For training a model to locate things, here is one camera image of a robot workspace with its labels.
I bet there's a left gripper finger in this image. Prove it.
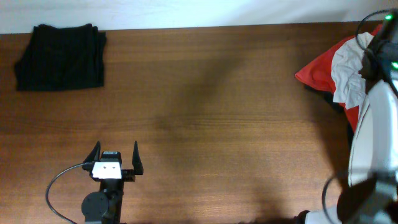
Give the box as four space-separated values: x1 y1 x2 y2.
83 141 101 163
132 141 144 175

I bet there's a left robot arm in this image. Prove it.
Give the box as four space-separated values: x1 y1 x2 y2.
81 142 144 224

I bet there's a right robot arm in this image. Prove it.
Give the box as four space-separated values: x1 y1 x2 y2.
295 8 397 223

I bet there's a folded black garment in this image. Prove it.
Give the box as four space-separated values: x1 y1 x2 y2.
14 24 106 91

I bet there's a red shirt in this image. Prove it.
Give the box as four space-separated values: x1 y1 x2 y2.
294 24 384 133

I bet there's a black garment under pile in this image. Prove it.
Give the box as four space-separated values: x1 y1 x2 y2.
303 85 354 149

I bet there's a white shirt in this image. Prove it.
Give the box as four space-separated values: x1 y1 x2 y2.
331 37 366 110

